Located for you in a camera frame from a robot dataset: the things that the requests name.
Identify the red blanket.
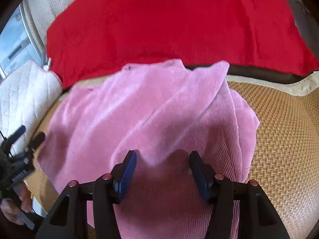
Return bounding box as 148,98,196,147
46,0,319,89

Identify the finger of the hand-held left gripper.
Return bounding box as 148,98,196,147
30,132,46,151
4,125,26,148

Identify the person's left hand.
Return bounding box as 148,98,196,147
0,181,33,226

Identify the beige dotted curtain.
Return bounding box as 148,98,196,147
22,0,105,63

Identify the white quilted cushion cover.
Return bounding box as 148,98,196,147
0,60,63,140

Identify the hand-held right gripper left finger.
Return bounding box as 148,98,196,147
35,150,137,239

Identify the woven bamboo mat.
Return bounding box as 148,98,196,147
24,71,319,239

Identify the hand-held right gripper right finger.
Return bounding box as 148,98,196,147
189,151,291,239

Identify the pink zip jacket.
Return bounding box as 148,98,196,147
37,59,261,239

